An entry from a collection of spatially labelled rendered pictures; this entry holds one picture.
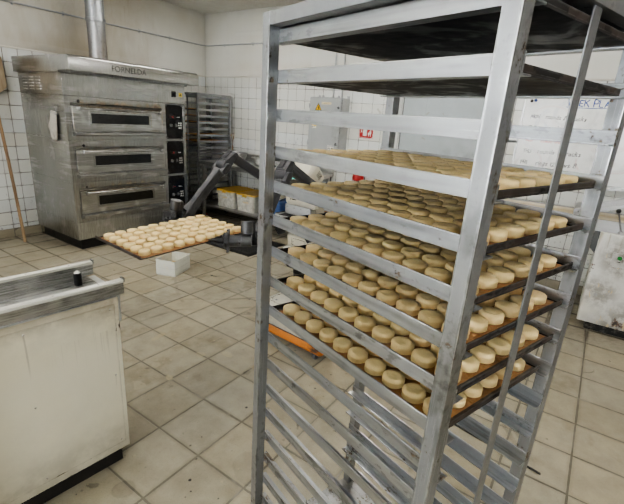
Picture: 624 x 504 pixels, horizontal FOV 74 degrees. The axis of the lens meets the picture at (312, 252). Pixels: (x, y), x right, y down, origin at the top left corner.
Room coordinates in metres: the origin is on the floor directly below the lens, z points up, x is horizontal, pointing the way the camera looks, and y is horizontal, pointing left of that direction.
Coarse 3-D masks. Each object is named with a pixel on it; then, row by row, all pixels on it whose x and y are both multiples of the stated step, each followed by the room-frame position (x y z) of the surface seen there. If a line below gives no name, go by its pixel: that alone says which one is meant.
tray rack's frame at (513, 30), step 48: (336, 0) 0.89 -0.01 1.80; (384, 0) 0.81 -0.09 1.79; (528, 0) 0.61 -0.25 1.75; (576, 0) 0.73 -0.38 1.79; (576, 96) 0.76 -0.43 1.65; (480, 144) 0.62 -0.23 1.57; (480, 192) 0.61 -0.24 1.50; (480, 240) 0.61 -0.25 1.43; (576, 240) 0.90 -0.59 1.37; (528, 288) 0.75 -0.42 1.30; (576, 288) 0.89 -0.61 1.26; (432, 432) 0.61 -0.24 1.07; (432, 480) 0.61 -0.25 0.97; (480, 480) 0.75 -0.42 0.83
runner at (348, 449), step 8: (344, 448) 1.37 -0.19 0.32; (352, 448) 1.35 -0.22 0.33; (352, 456) 1.33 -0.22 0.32; (360, 456) 1.32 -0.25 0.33; (360, 464) 1.29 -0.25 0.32; (368, 464) 1.28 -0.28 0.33; (368, 472) 1.25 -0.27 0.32; (376, 472) 1.25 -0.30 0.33; (376, 480) 1.22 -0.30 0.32; (384, 480) 1.22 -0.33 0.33; (384, 488) 1.19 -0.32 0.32; (392, 488) 1.18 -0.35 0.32; (392, 496) 1.15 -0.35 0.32; (400, 496) 1.15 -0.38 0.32
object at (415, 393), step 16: (288, 304) 1.12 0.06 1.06; (304, 320) 1.04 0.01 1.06; (320, 320) 1.03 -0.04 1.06; (320, 336) 0.96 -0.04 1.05; (336, 336) 0.96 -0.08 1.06; (352, 352) 0.88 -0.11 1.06; (368, 352) 0.91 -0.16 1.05; (368, 368) 0.82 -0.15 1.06; (384, 368) 0.82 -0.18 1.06; (528, 368) 0.89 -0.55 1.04; (384, 384) 0.78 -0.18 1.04; (400, 384) 0.77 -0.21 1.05; (416, 384) 0.77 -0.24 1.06; (480, 384) 0.78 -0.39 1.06; (496, 384) 0.81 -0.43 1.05; (416, 400) 0.72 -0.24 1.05; (464, 400) 0.73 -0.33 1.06
